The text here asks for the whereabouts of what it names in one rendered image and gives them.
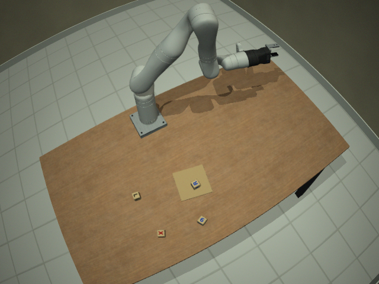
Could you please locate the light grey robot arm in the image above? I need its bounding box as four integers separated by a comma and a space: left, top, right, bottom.
130, 3, 238, 125

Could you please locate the tan flat mat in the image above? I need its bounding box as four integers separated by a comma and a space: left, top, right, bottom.
173, 164, 213, 201

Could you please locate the tan block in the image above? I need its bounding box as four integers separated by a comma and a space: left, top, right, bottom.
157, 230, 165, 238
197, 215, 207, 226
132, 191, 141, 201
191, 179, 200, 190

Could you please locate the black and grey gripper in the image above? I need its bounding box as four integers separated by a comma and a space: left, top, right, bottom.
234, 43, 280, 69

